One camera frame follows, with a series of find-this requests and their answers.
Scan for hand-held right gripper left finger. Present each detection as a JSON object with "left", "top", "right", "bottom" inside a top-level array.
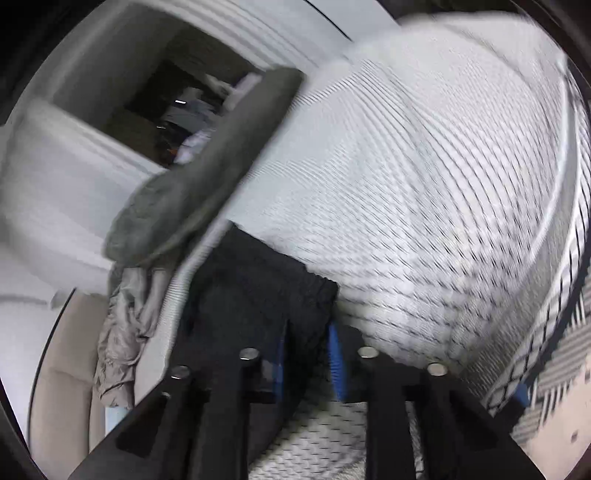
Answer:
[{"left": 69, "top": 322, "right": 296, "bottom": 480}]

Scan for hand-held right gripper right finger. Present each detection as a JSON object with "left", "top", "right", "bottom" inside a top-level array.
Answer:
[{"left": 327, "top": 321, "right": 548, "bottom": 480}]

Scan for black pants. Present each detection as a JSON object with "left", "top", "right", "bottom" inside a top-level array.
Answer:
[{"left": 178, "top": 225, "right": 368, "bottom": 403}]

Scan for light grey crumpled quilt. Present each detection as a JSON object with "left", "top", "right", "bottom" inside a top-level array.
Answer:
[{"left": 92, "top": 264, "right": 185, "bottom": 409}]

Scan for light blue pillow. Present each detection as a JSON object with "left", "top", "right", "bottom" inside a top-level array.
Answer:
[{"left": 105, "top": 405, "right": 129, "bottom": 435}]

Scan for honeycomb patterned bed sheet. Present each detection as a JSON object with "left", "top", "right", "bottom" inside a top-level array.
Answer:
[{"left": 139, "top": 11, "right": 588, "bottom": 480}]

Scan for dark grey duvet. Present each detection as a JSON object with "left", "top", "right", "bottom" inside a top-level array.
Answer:
[{"left": 104, "top": 68, "right": 304, "bottom": 269}]

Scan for beige padded headboard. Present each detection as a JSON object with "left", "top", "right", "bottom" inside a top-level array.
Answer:
[{"left": 27, "top": 291, "right": 163, "bottom": 468}]

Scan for pile of clothes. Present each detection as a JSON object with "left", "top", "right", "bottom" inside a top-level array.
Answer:
[{"left": 154, "top": 73, "right": 265, "bottom": 168}]

